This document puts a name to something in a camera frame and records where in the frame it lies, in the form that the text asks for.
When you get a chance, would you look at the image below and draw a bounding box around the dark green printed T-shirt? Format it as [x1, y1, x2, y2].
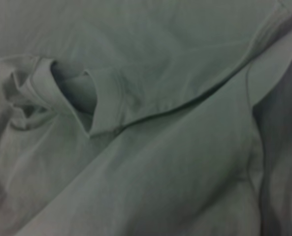
[0, 0, 292, 236]

